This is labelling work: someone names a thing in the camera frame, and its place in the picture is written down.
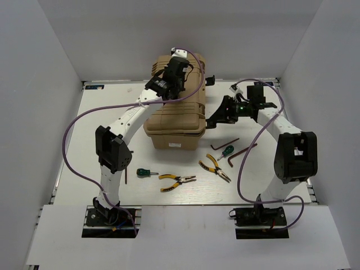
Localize yellow pliers centre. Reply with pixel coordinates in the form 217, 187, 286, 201
158, 174, 196, 193

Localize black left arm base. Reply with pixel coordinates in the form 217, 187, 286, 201
82, 207, 142, 239

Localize yellow pliers right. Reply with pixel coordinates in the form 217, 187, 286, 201
199, 154, 231, 183

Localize green stubby screwdriver right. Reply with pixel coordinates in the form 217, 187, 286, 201
217, 145, 235, 161

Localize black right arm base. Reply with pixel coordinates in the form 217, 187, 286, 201
229, 205, 289, 240

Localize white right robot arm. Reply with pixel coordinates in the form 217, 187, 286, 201
206, 81, 318, 224

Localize tan plastic toolbox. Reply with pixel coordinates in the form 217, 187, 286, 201
143, 53, 206, 150

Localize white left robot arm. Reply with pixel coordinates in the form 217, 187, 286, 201
93, 52, 190, 224

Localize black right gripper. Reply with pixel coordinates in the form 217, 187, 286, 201
209, 95, 252, 124

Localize dark hex key large right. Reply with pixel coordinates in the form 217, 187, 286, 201
227, 143, 258, 168

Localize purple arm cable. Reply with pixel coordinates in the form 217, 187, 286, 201
231, 78, 305, 233
62, 48, 205, 236

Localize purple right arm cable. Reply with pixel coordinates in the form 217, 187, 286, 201
231, 78, 305, 233

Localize yellow pliers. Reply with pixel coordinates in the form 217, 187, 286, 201
158, 174, 196, 193
199, 154, 231, 183

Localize green stubby screwdriver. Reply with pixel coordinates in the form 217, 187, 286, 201
217, 145, 235, 161
136, 168, 158, 177

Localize green stubby screwdriver left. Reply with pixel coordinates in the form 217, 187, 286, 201
136, 168, 158, 177

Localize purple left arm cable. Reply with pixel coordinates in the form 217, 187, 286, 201
62, 48, 205, 236

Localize dark hex key small right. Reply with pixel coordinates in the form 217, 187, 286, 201
210, 138, 240, 151

